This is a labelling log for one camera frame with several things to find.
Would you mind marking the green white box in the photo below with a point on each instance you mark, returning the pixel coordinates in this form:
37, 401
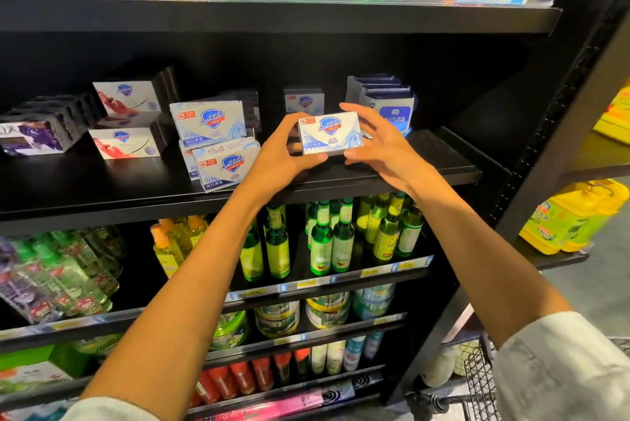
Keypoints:
34, 371

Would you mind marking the row of purple soap boxes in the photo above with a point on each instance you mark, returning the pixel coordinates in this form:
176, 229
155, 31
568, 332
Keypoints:
34, 135

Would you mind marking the green lidded wipe tub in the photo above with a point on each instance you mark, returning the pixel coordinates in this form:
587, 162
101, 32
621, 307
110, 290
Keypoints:
231, 330
278, 319
328, 309
374, 302

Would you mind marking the person's right forearm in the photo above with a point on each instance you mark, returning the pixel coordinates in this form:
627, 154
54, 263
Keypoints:
492, 263

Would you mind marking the person's left forearm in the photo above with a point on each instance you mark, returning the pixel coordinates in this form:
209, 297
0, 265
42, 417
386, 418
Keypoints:
172, 317

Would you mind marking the cream white pouch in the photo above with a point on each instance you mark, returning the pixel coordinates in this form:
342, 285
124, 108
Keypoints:
438, 368

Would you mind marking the person's right hand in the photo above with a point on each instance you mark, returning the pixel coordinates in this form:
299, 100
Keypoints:
394, 155

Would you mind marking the row of white red soap boxes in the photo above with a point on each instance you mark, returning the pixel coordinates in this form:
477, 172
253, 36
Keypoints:
123, 140

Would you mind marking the row of green yellow bottles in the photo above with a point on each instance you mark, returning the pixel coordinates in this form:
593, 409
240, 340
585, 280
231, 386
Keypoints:
320, 244

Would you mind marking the row of white small bottles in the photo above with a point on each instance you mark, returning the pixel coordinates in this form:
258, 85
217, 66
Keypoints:
340, 355

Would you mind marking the long pink packet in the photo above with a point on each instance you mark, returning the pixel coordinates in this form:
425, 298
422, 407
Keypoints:
281, 404

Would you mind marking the row of white blue soap boxes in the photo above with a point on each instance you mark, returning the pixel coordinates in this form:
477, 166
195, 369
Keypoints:
305, 101

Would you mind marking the yellow detergent jug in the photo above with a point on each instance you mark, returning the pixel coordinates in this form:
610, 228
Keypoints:
571, 219

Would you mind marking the black store shelf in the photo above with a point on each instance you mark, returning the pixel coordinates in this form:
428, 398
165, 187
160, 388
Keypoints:
59, 194

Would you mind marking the person's left hand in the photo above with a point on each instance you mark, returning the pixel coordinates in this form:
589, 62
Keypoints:
271, 165

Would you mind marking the row of white upright packs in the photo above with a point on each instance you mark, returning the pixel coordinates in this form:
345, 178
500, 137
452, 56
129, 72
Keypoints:
389, 111

